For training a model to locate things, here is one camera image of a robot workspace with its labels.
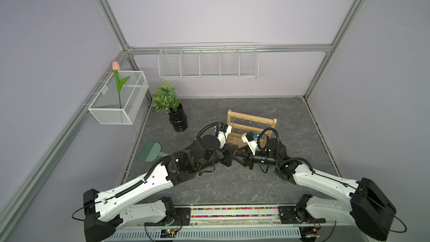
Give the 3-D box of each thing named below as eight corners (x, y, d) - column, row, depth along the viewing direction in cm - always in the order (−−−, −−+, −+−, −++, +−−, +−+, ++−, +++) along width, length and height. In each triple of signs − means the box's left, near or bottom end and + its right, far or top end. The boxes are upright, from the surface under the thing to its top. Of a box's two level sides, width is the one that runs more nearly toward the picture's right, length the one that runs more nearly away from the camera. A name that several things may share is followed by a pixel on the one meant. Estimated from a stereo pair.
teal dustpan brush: (135, 157, 95) (133, 155, 94) (147, 140, 102) (145, 139, 101) (162, 167, 91) (161, 165, 90) (172, 149, 98) (171, 147, 97)
